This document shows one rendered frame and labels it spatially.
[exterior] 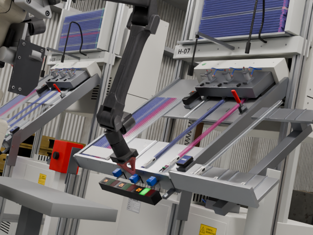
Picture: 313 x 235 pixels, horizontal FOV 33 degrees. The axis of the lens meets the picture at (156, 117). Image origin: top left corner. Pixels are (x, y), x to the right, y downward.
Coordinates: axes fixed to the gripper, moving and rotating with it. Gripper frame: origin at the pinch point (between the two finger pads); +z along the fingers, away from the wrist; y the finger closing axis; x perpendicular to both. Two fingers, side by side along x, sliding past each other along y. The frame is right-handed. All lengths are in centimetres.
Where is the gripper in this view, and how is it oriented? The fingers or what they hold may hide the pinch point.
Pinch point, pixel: (132, 172)
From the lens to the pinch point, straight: 198.2
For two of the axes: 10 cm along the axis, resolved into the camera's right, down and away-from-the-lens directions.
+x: -6.8, 5.4, -4.9
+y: -6.1, -0.6, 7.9
